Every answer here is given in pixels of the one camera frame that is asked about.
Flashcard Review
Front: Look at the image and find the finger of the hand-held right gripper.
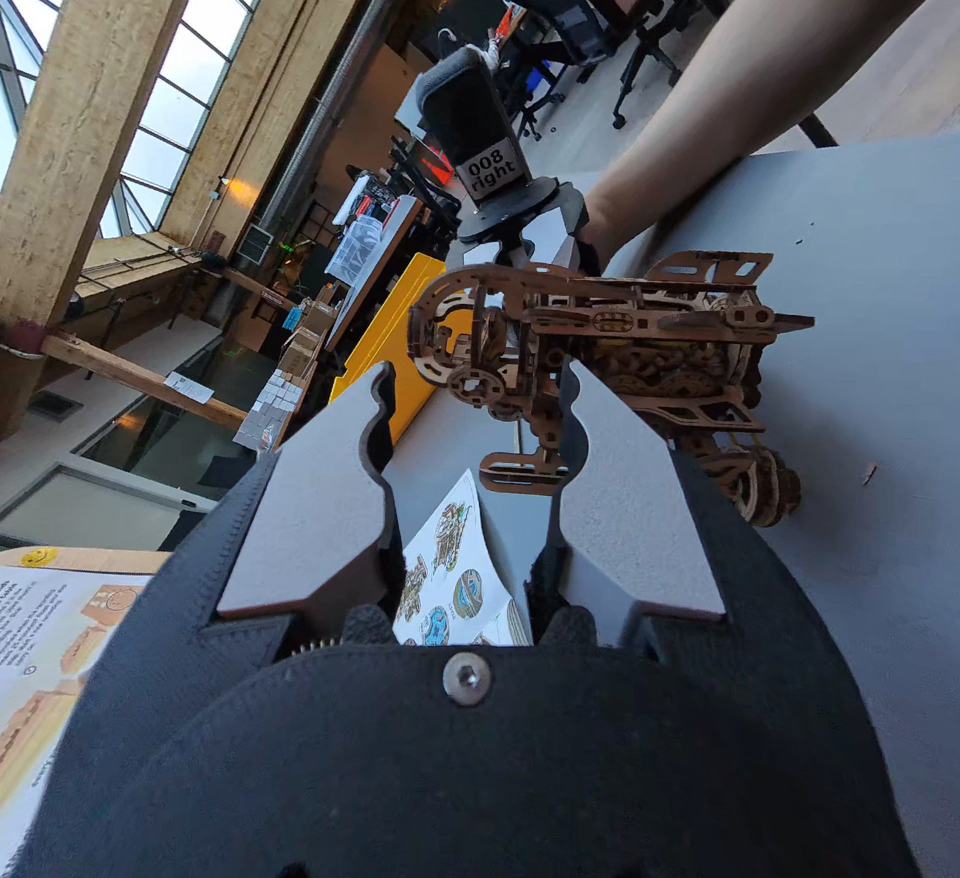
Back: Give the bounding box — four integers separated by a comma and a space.
523, 205, 580, 269
447, 239, 519, 270

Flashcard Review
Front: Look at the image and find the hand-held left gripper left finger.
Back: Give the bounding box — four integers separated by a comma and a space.
216, 361, 406, 643

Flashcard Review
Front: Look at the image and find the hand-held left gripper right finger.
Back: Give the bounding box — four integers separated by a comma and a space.
525, 359, 727, 650

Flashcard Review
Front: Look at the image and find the brown wooden mechanical model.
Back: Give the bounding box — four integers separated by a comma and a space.
407, 250, 816, 528

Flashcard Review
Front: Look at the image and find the person's right forearm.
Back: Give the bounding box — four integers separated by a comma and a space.
583, 0, 960, 272

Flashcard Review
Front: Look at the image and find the brown top work table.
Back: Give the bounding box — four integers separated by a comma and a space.
322, 192, 425, 354

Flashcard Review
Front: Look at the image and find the stack of small white boxes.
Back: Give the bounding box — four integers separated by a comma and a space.
232, 368, 309, 453

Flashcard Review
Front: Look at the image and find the clear plastic storage bin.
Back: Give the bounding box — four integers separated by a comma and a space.
326, 214, 384, 287

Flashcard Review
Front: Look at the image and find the black office chair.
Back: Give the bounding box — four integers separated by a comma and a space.
611, 16, 685, 131
495, 0, 609, 140

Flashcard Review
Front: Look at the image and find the illustrated instruction booklet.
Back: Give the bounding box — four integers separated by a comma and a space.
0, 469, 535, 845

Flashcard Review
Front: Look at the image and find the yellow plastic bin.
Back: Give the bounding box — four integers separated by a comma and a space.
328, 252, 481, 444

